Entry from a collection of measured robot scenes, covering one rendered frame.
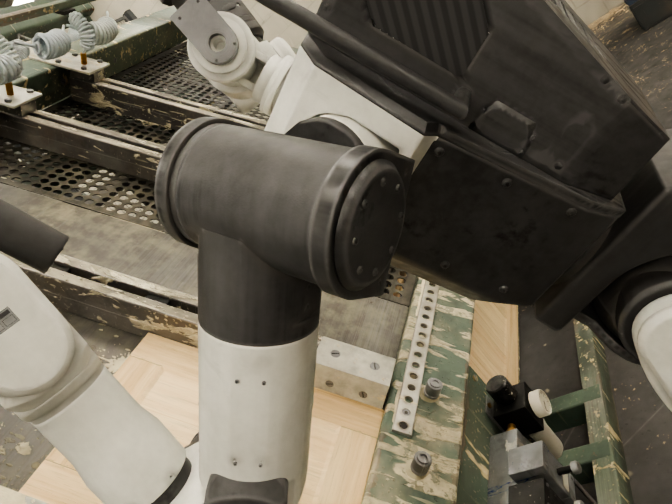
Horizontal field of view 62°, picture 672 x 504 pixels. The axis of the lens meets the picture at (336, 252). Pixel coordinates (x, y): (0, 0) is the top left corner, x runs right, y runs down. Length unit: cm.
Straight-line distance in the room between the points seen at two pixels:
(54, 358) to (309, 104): 26
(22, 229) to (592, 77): 43
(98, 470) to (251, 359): 16
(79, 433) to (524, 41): 44
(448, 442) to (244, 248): 58
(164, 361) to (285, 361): 56
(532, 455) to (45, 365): 66
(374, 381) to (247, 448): 47
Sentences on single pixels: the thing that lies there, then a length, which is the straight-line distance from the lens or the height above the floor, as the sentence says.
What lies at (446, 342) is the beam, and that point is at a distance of 102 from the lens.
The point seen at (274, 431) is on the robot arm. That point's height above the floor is 118.
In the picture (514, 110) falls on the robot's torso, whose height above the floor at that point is 123.
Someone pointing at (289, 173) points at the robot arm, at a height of 132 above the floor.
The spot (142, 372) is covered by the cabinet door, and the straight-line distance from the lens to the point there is 93.
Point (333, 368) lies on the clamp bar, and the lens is 88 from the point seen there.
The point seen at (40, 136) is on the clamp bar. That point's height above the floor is 165.
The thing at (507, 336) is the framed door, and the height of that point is 31.
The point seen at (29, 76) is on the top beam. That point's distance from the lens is 174.
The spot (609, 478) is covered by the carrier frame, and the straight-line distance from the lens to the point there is 160.
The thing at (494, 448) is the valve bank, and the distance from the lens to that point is 97.
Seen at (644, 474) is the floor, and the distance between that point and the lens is 181.
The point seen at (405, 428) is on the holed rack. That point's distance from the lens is 86.
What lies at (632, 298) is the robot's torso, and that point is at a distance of 60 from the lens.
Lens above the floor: 136
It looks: 16 degrees down
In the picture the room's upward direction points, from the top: 41 degrees counter-clockwise
